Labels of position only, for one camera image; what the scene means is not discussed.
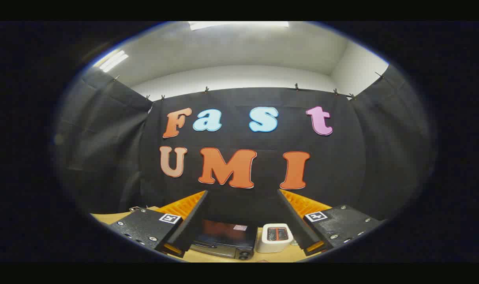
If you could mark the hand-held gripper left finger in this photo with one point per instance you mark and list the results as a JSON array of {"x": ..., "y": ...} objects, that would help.
[{"x": 192, "y": 221}]

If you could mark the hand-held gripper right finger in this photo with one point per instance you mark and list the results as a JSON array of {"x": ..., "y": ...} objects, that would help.
[{"x": 294, "y": 221}]

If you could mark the black toaster oven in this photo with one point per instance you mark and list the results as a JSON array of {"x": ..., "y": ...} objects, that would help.
[{"x": 223, "y": 236}]

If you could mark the white pop-up toaster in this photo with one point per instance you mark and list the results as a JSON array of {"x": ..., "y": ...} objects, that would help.
[{"x": 273, "y": 244}]

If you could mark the rectangular ceiling light panel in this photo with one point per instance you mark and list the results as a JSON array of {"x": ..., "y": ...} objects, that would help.
[
  {"x": 113, "y": 61},
  {"x": 239, "y": 25}
]

